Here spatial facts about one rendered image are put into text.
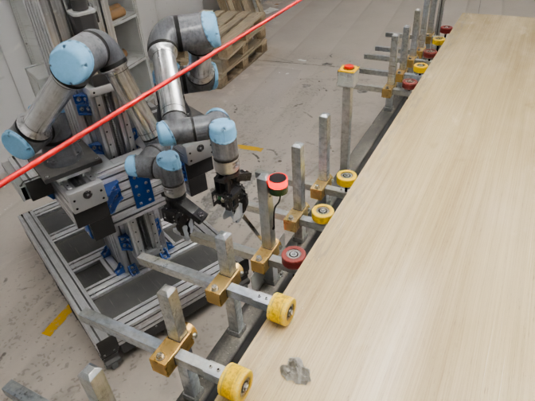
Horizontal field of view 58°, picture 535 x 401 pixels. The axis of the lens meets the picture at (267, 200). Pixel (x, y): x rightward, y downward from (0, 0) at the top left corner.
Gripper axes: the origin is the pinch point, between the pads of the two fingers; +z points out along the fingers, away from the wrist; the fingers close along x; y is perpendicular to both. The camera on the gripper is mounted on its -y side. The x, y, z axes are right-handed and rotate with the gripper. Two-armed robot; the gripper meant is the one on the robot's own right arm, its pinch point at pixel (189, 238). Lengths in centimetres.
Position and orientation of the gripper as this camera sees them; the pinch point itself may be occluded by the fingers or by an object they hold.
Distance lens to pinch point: 179.9
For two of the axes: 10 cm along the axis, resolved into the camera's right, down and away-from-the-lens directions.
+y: -8.9, -2.3, 4.0
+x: -4.6, 5.5, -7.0
